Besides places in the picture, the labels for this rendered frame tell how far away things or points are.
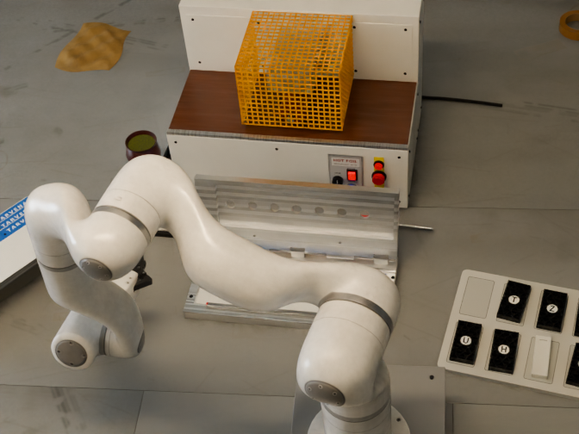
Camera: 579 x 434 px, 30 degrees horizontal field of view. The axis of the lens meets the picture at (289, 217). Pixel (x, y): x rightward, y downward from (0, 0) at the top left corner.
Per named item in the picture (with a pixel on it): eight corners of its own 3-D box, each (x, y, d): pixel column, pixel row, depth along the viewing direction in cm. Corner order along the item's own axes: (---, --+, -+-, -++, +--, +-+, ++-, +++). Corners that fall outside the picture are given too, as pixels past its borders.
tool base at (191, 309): (183, 318, 233) (182, 306, 230) (205, 246, 247) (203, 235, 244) (388, 337, 226) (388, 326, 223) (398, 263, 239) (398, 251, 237)
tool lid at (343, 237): (194, 178, 232) (196, 173, 233) (201, 248, 243) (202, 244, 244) (398, 193, 224) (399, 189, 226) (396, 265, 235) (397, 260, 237)
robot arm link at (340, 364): (400, 371, 184) (399, 288, 166) (364, 465, 174) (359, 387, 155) (333, 352, 188) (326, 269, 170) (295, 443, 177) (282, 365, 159)
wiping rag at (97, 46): (109, 76, 292) (108, 71, 291) (49, 69, 296) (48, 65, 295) (138, 27, 306) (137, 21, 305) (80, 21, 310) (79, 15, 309)
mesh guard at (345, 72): (241, 124, 243) (233, 66, 231) (258, 67, 256) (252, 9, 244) (342, 131, 239) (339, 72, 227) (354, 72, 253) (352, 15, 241)
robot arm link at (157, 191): (360, 389, 171) (392, 309, 181) (389, 360, 161) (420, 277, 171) (80, 241, 169) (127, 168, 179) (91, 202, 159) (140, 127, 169)
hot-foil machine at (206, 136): (177, 194, 259) (151, 70, 232) (214, 85, 286) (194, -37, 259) (495, 218, 246) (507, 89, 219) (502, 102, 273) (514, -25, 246)
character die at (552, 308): (536, 327, 223) (536, 324, 222) (543, 292, 230) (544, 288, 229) (559, 332, 222) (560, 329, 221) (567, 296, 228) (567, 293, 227)
